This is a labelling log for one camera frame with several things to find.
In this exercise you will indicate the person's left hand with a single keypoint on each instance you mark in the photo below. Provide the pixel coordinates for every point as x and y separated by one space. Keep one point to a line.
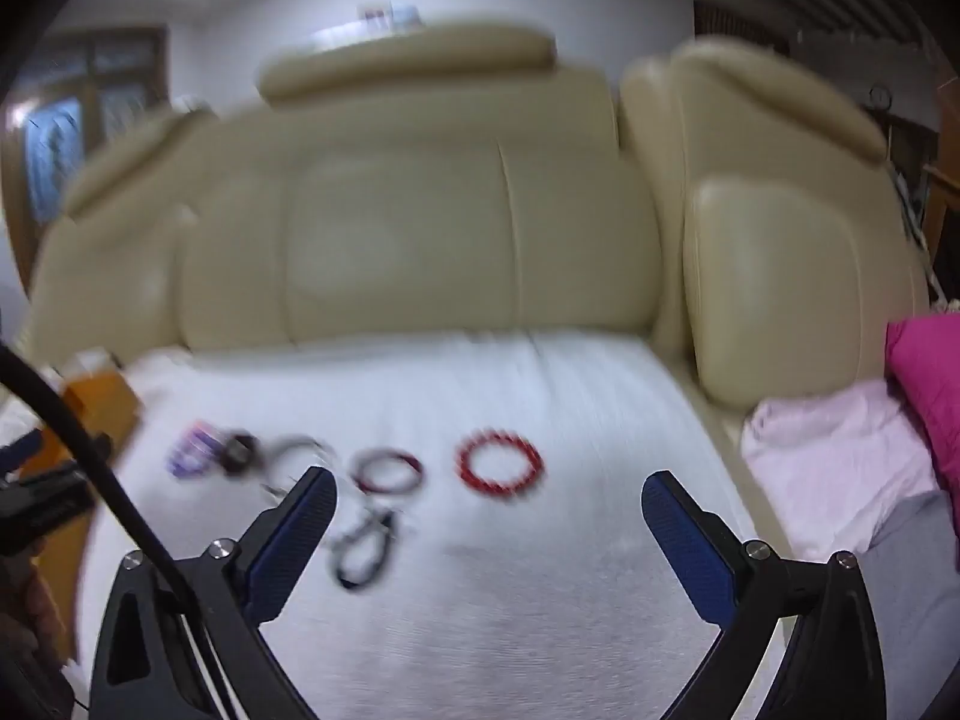
34 604

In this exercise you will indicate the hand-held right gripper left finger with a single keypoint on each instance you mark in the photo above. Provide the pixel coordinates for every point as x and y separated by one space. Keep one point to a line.
294 540

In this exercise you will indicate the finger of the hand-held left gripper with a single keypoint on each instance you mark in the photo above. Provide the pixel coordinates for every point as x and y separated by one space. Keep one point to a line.
19 451

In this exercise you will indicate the wooden framed window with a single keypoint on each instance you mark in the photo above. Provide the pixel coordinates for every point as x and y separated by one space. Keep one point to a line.
90 105

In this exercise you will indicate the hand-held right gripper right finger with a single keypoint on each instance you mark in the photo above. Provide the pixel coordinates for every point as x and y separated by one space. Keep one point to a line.
686 547

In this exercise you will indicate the orange cardboard box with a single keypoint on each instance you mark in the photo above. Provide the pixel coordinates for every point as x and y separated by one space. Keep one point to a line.
101 401

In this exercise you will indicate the grey cloth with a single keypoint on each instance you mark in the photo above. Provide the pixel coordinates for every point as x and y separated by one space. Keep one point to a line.
915 585

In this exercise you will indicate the magenta pillow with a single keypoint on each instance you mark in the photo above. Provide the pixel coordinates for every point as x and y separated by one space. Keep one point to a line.
926 375

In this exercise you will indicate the dark brown scrunchie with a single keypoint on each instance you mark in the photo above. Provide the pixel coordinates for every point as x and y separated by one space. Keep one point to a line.
237 454

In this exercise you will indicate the white towel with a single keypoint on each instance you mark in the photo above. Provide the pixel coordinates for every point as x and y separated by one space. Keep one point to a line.
525 615

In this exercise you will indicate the beige leather sofa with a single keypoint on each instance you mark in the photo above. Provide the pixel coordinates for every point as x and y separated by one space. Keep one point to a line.
450 240

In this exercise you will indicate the pale pink cloth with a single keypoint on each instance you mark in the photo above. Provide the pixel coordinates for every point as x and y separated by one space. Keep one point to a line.
825 465

